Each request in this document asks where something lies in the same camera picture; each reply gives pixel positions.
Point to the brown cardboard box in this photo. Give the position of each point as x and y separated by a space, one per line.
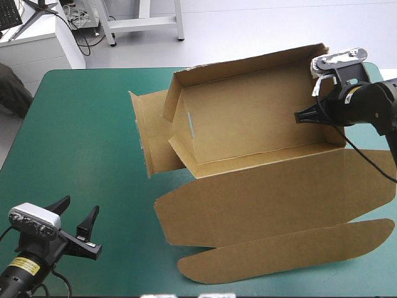
263 198

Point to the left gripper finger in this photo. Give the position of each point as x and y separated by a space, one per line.
88 223
60 204

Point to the white cabinet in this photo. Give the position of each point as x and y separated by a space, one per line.
37 52

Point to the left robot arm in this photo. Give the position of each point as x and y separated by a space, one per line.
18 273

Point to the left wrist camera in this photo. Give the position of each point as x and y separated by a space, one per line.
34 218

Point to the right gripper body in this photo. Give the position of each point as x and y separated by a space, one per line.
352 76

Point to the black stand legs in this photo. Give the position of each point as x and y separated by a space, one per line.
35 14

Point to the black keyboard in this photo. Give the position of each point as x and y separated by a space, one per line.
9 14

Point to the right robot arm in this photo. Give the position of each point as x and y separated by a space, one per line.
369 105

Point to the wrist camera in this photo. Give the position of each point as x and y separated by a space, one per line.
34 218
339 59

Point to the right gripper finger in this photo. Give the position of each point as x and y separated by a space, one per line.
310 115

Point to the white metal table frame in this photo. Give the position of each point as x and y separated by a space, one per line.
142 23

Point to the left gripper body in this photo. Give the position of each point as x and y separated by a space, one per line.
62 245

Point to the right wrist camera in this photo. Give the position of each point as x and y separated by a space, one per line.
339 59

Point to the person's legs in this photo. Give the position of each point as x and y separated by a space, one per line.
14 91

